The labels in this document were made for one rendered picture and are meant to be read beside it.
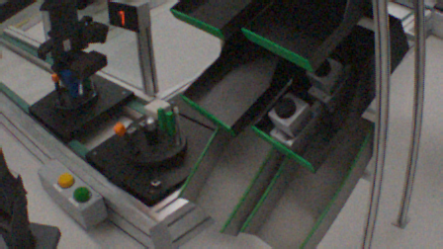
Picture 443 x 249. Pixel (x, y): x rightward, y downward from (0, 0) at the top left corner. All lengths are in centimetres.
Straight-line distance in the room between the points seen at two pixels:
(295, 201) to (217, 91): 22
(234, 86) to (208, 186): 21
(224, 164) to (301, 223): 20
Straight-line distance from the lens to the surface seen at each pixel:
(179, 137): 129
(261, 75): 101
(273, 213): 106
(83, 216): 124
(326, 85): 89
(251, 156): 109
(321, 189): 101
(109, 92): 157
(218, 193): 112
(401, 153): 146
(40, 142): 148
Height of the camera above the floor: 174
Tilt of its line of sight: 34 degrees down
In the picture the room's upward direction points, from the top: 7 degrees counter-clockwise
